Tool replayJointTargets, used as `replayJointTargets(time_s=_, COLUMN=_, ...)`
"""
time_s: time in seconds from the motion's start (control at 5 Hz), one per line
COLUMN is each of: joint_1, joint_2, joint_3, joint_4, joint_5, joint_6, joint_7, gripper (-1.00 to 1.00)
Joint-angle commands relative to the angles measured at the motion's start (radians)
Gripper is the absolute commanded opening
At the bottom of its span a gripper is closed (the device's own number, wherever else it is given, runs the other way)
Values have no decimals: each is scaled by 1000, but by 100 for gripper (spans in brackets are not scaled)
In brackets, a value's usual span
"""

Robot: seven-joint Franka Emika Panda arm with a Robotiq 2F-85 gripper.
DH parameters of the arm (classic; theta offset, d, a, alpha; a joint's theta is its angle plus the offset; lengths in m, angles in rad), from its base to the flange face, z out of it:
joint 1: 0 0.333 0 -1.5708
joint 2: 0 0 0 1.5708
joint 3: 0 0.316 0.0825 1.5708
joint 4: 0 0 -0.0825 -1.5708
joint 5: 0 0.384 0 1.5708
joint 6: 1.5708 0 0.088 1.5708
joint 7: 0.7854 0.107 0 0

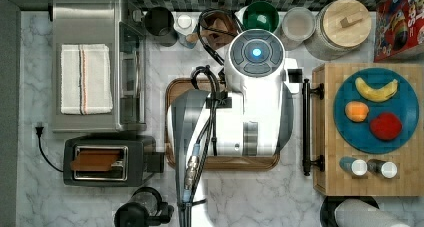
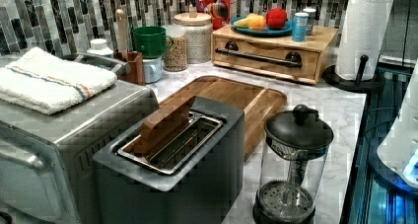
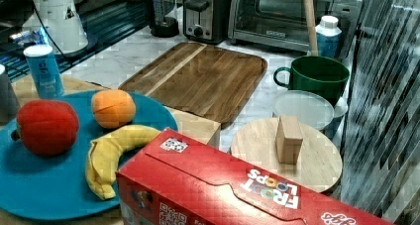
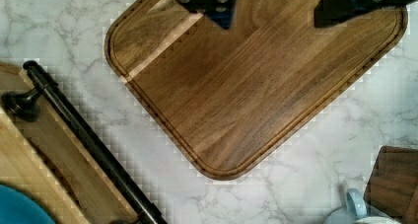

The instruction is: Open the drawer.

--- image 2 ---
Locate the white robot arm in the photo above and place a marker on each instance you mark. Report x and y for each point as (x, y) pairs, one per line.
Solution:
(398, 151)

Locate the wooden drawer box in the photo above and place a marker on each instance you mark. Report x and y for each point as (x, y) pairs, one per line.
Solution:
(316, 51)

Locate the wooden cutting board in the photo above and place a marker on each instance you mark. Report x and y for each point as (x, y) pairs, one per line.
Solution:
(258, 103)

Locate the small glass grain jar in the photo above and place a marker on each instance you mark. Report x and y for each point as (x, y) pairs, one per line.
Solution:
(175, 58)

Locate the brown toast slice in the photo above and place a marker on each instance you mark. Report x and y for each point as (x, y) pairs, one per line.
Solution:
(170, 116)

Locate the white mug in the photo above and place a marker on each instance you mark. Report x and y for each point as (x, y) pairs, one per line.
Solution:
(153, 69)

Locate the black two-slot toaster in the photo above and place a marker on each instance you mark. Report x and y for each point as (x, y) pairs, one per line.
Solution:
(200, 189)

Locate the brown wooden utensil holder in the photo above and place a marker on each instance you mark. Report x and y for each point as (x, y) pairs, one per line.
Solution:
(136, 75)

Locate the large jar with wooden lid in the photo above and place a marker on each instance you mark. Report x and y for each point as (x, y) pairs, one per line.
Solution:
(198, 31)

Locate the green mug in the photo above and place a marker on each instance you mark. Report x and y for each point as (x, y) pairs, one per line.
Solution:
(152, 41)

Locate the yellow banana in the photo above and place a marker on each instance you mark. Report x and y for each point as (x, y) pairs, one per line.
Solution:
(242, 23)

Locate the orange fruit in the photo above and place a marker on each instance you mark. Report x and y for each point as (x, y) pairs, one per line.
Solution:
(257, 23)

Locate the red cereal box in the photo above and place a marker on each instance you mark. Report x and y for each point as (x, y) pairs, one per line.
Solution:
(221, 11)

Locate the red bell pepper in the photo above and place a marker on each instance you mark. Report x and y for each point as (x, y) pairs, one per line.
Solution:
(276, 18)

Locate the blue shaker with white cap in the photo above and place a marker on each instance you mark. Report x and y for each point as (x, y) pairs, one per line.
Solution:
(300, 26)

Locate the black paper towel holder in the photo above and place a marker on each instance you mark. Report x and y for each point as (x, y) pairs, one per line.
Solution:
(357, 85)

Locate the white cap bottle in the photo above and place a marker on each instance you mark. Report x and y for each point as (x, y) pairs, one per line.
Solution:
(99, 46)

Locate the grey shaker with white cap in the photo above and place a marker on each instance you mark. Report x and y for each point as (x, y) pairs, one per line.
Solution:
(310, 22)

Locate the silver toaster oven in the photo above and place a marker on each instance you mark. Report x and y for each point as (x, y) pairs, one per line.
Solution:
(46, 164)

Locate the white striped folded towel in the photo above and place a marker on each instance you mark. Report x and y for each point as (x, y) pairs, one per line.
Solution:
(45, 83)

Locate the white paper towel roll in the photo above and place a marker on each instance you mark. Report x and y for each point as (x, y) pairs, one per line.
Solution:
(362, 34)

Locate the black drawer handle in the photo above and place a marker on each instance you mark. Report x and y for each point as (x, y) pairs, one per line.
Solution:
(292, 59)

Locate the wooden utensil handle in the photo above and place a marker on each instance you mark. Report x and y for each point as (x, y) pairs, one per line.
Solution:
(122, 29)

